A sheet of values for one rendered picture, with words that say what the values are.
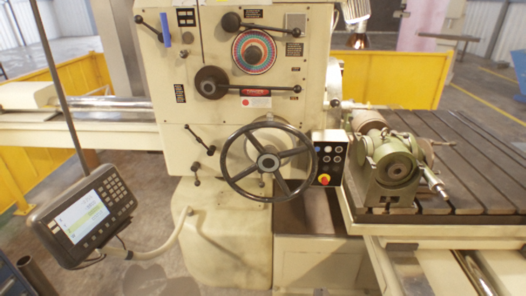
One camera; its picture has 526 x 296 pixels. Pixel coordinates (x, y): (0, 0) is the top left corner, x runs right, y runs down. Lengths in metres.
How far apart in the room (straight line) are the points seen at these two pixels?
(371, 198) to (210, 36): 1.00
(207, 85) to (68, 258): 0.77
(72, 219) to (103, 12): 1.34
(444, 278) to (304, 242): 0.73
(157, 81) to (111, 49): 0.90
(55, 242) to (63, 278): 1.61
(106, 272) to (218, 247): 1.06
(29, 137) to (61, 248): 1.24
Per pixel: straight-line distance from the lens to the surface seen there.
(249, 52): 0.96
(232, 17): 0.99
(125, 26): 1.97
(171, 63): 1.15
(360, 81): 3.77
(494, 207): 1.66
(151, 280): 2.37
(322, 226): 1.74
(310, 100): 1.12
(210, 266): 2.01
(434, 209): 1.49
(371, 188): 1.28
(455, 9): 7.03
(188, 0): 1.10
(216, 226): 1.75
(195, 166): 1.29
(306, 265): 1.91
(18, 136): 2.29
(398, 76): 3.93
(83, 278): 2.62
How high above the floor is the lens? 1.89
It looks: 28 degrees down
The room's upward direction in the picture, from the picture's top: 1 degrees counter-clockwise
